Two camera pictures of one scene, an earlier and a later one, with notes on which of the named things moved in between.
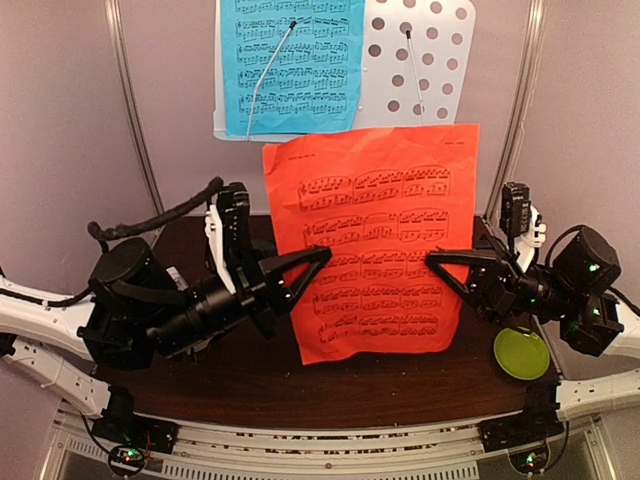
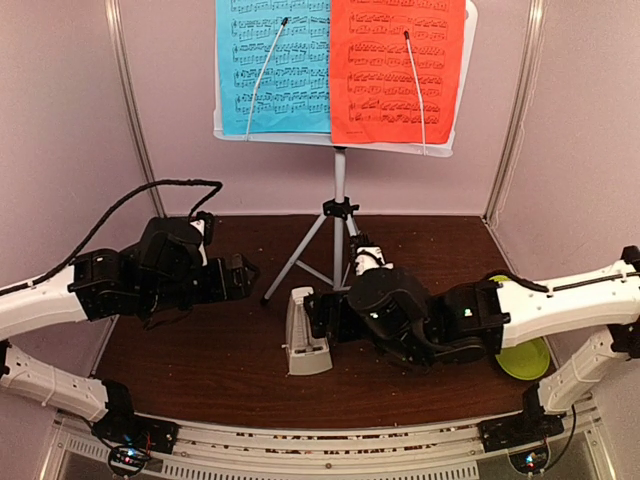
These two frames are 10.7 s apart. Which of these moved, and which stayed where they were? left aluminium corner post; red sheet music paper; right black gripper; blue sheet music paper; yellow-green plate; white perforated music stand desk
Moved: right black gripper; white perforated music stand desk; red sheet music paper
Stayed: blue sheet music paper; yellow-green plate; left aluminium corner post
